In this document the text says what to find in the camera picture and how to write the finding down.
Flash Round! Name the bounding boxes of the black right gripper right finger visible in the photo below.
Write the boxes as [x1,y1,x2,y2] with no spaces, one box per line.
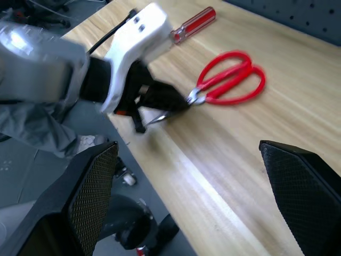
[258,140,341,256]

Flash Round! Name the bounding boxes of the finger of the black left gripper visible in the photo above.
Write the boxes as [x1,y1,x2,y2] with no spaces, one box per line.
[131,106,148,134]
[137,81,192,115]

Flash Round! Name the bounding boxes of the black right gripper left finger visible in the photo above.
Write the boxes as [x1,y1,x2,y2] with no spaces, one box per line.
[0,141,119,256]

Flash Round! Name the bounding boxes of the red-handled scissors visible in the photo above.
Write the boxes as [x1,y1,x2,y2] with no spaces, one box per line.
[145,50,267,126]

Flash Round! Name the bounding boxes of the dark blue pegboard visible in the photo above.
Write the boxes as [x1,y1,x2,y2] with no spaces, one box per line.
[223,0,341,48]

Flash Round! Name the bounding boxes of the white caster wheel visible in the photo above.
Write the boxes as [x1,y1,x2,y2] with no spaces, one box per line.
[114,157,138,187]

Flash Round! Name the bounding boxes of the white crumpled paper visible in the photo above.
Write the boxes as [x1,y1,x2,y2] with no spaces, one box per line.
[76,134,108,153]

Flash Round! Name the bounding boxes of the black rounded stand base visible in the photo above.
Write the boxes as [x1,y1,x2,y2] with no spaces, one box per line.
[105,194,180,252]

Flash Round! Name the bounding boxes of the grey fabric robot body cover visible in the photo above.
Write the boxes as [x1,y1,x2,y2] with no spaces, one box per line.
[0,99,109,159]

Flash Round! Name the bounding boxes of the black office chair base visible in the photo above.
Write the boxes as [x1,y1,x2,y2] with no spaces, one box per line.
[0,0,74,29]

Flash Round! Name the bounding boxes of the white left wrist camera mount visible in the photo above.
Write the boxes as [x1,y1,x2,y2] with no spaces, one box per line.
[100,2,174,114]

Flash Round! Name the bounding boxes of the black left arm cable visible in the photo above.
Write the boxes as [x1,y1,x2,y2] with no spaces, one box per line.
[85,9,137,55]

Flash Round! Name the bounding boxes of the red-handled screwdriver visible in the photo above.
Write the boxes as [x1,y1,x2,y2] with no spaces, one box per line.
[169,6,217,45]

